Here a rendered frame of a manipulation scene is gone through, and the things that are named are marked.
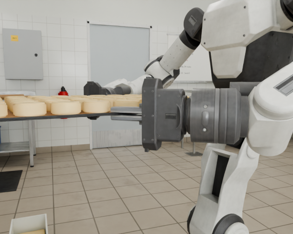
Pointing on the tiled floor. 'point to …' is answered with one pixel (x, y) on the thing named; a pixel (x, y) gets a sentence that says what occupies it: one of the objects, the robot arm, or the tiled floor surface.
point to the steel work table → (22, 146)
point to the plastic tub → (29, 225)
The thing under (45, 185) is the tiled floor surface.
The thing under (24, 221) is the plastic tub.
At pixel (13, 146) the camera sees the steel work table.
